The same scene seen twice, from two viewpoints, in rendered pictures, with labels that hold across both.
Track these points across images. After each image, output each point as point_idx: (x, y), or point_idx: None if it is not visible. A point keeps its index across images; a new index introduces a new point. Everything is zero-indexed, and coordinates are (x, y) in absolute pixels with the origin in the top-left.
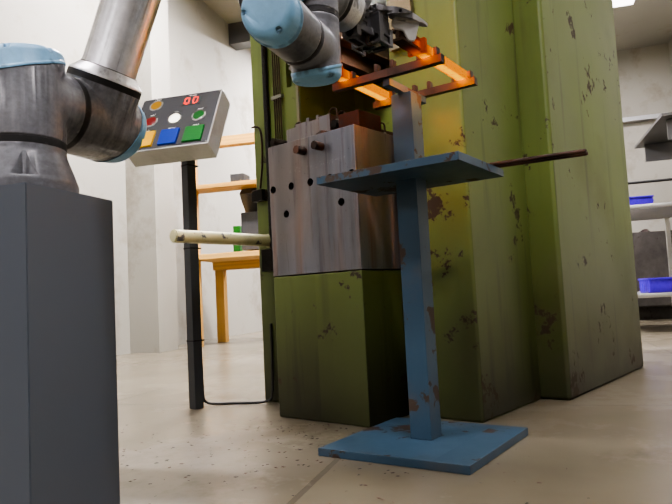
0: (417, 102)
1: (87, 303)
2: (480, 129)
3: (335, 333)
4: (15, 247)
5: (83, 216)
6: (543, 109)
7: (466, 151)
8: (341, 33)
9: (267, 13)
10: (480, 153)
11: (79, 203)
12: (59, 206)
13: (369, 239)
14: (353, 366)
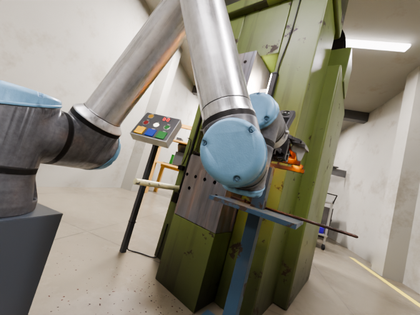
0: (272, 173)
1: None
2: (289, 182)
3: (192, 256)
4: None
5: (19, 237)
6: (314, 177)
7: (281, 194)
8: None
9: (230, 156)
10: (285, 194)
11: (17, 227)
12: None
13: (223, 219)
14: (195, 278)
